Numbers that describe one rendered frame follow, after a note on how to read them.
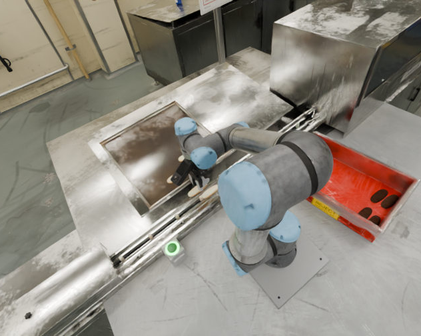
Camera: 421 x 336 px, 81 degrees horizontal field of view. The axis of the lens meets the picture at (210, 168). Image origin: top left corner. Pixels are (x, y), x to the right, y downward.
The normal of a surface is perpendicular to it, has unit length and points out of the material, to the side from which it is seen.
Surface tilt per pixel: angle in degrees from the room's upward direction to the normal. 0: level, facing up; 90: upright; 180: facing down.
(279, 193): 53
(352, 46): 90
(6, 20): 90
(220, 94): 10
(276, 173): 20
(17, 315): 0
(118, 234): 0
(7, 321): 0
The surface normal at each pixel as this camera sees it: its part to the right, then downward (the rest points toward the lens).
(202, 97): -0.02, -0.55
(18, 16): 0.63, 0.53
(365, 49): -0.77, 0.55
